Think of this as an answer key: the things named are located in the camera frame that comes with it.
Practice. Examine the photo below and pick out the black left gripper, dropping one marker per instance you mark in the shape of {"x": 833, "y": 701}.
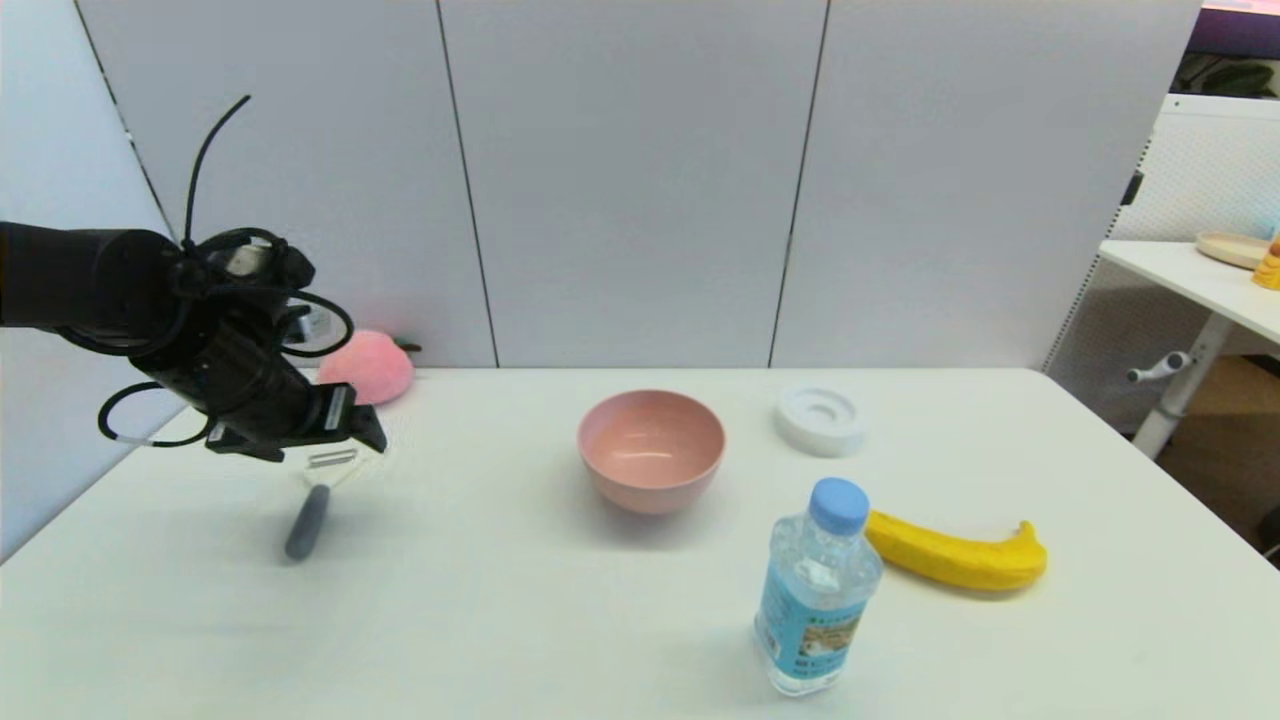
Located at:
{"x": 290, "y": 420}

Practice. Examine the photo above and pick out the pink peach plush toy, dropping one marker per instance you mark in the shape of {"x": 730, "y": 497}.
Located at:
{"x": 375, "y": 370}

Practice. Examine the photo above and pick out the pink bowl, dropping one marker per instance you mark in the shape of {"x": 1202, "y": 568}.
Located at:
{"x": 650, "y": 455}

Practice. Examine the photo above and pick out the clear water bottle blue label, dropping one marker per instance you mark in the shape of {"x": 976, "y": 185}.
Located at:
{"x": 815, "y": 600}

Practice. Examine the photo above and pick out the yellow banana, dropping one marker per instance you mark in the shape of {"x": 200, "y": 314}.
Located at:
{"x": 950, "y": 560}

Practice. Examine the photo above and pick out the white side table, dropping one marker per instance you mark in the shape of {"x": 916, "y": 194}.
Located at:
{"x": 1200, "y": 290}

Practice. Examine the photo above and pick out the white pegboard panel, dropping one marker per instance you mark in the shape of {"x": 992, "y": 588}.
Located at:
{"x": 1200, "y": 170}

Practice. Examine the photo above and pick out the beige plate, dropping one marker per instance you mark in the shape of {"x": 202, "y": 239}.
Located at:
{"x": 1230, "y": 250}

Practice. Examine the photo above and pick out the orange yellow toy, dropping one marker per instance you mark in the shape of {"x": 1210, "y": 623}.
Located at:
{"x": 1270, "y": 270}

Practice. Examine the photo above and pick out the dark green plant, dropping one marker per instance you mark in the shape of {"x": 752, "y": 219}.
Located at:
{"x": 1235, "y": 75}

